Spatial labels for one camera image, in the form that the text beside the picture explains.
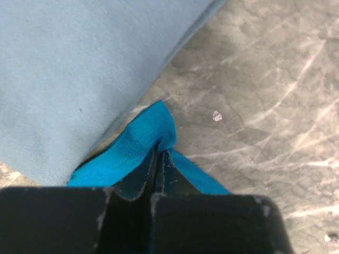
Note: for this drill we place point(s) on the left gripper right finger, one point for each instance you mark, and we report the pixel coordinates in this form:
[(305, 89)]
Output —
[(187, 220)]

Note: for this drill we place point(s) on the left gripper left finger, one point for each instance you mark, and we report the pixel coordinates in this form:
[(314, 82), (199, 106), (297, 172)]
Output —
[(113, 219)]

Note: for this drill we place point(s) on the bright blue t shirt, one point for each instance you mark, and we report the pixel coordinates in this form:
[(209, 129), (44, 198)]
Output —
[(155, 128)]

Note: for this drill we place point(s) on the folded grey-blue t shirt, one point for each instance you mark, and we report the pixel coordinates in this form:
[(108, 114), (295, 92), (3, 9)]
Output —
[(71, 71)]

